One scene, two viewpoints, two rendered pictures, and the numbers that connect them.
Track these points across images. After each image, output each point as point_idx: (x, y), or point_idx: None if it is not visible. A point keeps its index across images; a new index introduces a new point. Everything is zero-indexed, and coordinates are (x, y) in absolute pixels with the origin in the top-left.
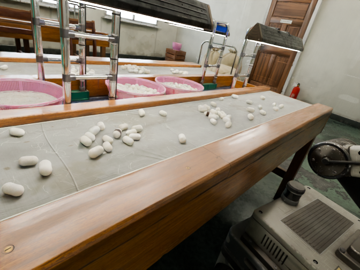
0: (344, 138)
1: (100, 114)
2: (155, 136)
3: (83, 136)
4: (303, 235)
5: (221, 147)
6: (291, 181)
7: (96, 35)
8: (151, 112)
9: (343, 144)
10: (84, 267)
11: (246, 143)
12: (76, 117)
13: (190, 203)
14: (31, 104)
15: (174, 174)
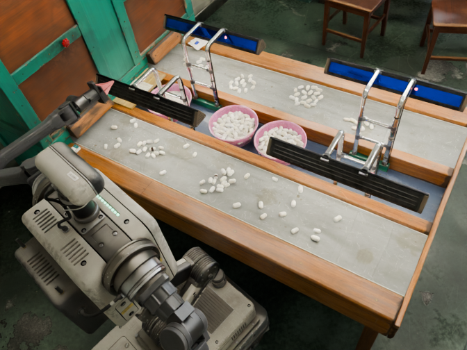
0: (208, 264)
1: (173, 133)
2: (161, 162)
3: (139, 142)
4: (181, 285)
5: (155, 189)
6: (219, 270)
7: (174, 95)
8: (196, 148)
9: (189, 257)
10: None
11: (167, 201)
12: (162, 129)
13: (123, 191)
14: (154, 113)
15: (122, 177)
